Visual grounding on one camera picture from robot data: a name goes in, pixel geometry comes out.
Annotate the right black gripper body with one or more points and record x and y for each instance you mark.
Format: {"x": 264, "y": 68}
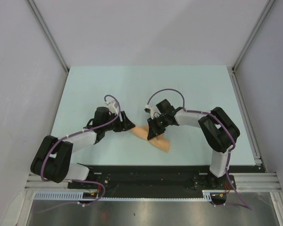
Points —
{"x": 165, "y": 124}

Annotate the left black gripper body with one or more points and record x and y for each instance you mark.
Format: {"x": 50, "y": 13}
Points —
{"x": 114, "y": 125}

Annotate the orange cloth napkin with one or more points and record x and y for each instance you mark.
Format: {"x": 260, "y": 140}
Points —
{"x": 159, "y": 142}

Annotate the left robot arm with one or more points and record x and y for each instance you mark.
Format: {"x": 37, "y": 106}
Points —
{"x": 52, "y": 161}

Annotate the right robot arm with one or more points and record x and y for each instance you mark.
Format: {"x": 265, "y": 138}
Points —
{"x": 219, "y": 130}

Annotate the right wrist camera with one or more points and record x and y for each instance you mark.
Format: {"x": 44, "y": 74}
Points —
{"x": 152, "y": 110}

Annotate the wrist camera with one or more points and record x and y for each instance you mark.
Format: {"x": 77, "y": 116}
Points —
{"x": 152, "y": 110}
{"x": 112, "y": 106}

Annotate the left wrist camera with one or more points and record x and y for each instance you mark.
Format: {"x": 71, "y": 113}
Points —
{"x": 112, "y": 106}

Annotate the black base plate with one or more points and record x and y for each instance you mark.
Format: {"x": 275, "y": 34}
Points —
{"x": 158, "y": 182}

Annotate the right aluminium side rail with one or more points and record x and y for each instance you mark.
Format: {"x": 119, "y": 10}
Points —
{"x": 246, "y": 119}

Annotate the left aluminium frame post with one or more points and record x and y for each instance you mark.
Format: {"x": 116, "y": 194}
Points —
{"x": 47, "y": 34}

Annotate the aluminium frame post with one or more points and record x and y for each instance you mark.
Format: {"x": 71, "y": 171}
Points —
{"x": 254, "y": 32}
{"x": 47, "y": 34}

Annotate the right aluminium frame post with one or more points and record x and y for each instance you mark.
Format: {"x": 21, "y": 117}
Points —
{"x": 254, "y": 32}

